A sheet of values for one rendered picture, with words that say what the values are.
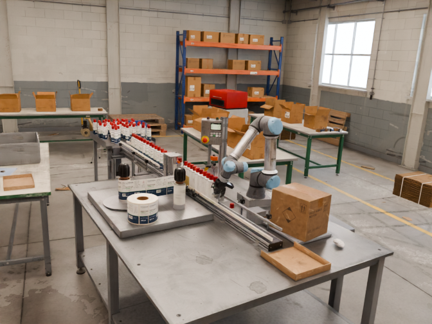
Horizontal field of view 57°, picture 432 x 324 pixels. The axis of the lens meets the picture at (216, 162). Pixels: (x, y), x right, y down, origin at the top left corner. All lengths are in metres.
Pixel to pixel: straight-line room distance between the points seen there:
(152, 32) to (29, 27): 2.80
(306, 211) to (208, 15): 8.98
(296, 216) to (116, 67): 8.32
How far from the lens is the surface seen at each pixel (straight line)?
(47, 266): 3.89
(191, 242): 2.50
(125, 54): 10.45
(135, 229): 2.58
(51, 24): 10.30
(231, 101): 8.47
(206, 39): 10.25
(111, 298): 2.90
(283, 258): 2.40
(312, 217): 2.55
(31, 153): 4.44
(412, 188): 6.52
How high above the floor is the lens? 1.95
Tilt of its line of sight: 15 degrees down
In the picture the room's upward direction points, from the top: 3 degrees clockwise
